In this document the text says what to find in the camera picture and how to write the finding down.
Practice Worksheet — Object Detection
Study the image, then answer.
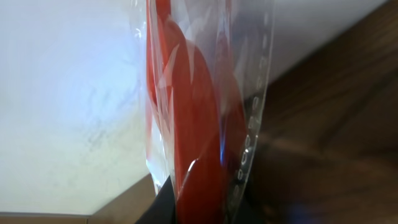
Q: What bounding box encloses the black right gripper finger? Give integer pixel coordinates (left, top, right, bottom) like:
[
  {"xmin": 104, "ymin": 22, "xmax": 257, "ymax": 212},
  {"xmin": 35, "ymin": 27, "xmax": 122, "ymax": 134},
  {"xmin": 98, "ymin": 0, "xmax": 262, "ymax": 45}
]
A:
[{"xmin": 136, "ymin": 177, "xmax": 177, "ymax": 224}]

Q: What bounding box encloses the red dustpan brush package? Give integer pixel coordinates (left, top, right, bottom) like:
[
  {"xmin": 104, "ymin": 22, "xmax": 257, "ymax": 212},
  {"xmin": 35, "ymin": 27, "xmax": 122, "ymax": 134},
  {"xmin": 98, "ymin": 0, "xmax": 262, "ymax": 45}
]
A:
[{"xmin": 142, "ymin": 0, "xmax": 274, "ymax": 223}]

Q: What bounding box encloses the brown cardboard panel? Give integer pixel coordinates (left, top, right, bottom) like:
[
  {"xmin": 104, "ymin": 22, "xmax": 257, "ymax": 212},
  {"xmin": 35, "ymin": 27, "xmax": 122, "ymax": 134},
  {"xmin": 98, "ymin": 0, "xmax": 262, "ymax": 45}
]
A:
[{"xmin": 0, "ymin": 173, "xmax": 158, "ymax": 224}]

